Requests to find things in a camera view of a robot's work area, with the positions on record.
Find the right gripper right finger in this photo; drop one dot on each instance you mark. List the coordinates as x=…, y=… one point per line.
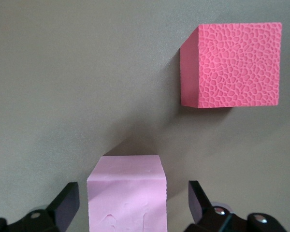
x=203, y=207

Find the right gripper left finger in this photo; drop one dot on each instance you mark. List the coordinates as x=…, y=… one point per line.
x=62, y=207

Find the pink foam cube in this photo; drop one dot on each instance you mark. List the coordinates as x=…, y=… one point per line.
x=126, y=195

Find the red foam cube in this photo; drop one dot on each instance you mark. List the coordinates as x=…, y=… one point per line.
x=239, y=65

